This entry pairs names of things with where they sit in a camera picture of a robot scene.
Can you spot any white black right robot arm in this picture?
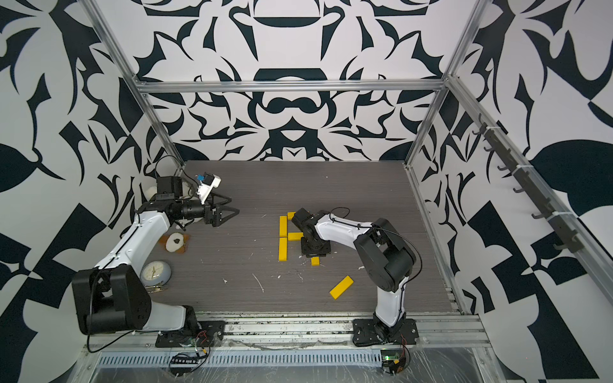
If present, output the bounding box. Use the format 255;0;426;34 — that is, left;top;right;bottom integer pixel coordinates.
291;208;422;346

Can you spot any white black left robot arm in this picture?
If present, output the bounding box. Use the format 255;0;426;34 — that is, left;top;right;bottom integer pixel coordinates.
72;173;239;336

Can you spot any grey white bowl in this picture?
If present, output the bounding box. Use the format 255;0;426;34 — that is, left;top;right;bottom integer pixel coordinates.
140;261;172;294

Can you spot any right controller board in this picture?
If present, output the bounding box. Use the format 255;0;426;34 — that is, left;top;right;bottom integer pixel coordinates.
381;348;411;375

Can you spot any controller board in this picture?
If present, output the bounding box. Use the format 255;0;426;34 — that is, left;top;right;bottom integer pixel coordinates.
168;353;208;377
381;348;411;375

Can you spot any left controller board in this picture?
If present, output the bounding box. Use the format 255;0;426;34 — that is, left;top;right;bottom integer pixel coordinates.
168;353;208;377

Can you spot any black hook rack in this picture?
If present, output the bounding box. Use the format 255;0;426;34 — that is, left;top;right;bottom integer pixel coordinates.
474;116;585;254

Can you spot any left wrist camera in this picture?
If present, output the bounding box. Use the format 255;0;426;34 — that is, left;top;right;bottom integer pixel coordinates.
196;173;221;205

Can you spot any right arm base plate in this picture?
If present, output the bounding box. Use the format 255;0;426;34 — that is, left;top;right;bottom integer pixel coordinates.
352;318;419;347

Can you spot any aluminium rail front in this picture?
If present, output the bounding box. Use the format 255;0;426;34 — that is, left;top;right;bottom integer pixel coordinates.
80;310;494;355

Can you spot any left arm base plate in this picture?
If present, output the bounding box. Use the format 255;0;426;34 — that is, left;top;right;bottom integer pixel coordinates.
155;320;227;349

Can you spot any aluminium left frame post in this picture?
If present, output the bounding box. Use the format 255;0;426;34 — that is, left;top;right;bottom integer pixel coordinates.
79;0;185;167

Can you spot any aluminium horizontal frame bar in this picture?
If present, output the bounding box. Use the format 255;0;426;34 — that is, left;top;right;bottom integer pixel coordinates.
136;79;444;94

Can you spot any aluminium corner frame post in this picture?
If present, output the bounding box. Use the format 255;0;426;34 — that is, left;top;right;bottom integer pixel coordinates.
404;0;492;169

